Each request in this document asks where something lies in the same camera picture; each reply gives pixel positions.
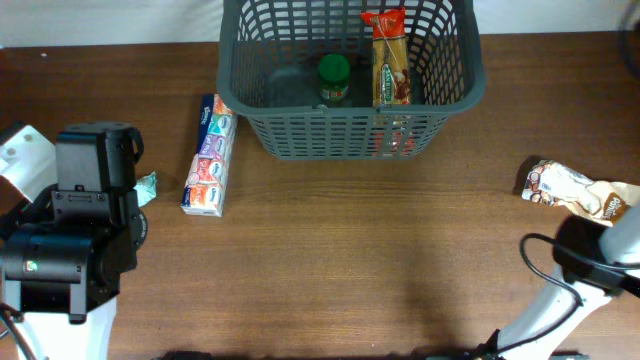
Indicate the Kleenex tissue multipack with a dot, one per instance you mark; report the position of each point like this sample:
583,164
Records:
207,180

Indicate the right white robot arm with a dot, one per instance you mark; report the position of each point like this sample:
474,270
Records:
594,264

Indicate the spaghetti pack orange ends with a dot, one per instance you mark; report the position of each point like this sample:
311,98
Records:
391,81

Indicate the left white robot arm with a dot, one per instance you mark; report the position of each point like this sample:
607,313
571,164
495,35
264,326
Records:
65,246

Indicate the grey plastic lattice basket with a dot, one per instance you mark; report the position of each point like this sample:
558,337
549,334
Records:
268,73

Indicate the green lid spice jar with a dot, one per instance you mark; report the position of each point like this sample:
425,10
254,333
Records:
334,72

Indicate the small teal tissue packet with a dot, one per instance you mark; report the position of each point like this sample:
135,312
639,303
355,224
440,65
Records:
146,189

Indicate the brown white snack bag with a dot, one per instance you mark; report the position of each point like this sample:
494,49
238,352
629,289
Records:
553,184

